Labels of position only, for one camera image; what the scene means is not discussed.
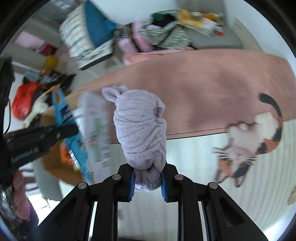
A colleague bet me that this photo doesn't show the lilac towel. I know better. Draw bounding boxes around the lilac towel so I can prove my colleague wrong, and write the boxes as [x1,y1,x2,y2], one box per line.
[102,85,167,191]

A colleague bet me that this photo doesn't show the pink suitcase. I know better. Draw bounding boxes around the pink suitcase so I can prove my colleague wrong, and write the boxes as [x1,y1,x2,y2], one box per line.
[115,21,154,54]

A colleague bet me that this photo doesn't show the white frame chair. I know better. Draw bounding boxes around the white frame chair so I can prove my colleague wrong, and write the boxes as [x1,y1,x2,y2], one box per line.
[77,39,114,71]

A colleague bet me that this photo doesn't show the open cardboard box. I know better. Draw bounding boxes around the open cardboard box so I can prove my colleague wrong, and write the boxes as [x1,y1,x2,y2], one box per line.
[40,89,112,186]

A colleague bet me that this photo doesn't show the calico cat shaped mat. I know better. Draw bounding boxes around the calico cat shaped mat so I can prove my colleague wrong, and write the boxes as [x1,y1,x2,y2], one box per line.
[214,93,283,188]

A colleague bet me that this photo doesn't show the grey cushioned chair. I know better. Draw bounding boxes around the grey cushioned chair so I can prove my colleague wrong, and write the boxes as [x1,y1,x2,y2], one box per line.
[176,0,243,49]

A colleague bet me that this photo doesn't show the red orange plastic bag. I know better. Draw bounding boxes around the red orange plastic bag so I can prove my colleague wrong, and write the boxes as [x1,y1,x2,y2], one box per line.
[11,82,42,120]

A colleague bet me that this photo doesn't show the black white patterned bag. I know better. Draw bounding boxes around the black white patterned bag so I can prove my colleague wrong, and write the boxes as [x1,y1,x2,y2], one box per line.
[138,10,191,50]

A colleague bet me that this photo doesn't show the blue snack packet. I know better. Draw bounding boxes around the blue snack packet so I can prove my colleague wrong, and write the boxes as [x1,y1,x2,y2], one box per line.
[52,88,92,182]

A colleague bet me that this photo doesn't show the yellow snack bags on box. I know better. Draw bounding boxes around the yellow snack bags on box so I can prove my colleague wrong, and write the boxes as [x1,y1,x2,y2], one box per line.
[178,9,224,37]

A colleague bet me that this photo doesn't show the operator hand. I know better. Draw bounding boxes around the operator hand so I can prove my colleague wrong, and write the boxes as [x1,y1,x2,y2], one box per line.
[13,170,31,220]

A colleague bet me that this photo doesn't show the grey round chair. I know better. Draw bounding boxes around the grey round chair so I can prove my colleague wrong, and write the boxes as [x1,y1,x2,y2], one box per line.
[32,158,63,201]

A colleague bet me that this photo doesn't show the white goose plush toy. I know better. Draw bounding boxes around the white goose plush toy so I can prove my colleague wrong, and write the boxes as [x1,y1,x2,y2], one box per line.
[23,92,49,128]

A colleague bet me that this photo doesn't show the orange snack packet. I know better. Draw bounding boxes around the orange snack packet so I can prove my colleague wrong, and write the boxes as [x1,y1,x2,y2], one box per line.
[60,142,74,166]

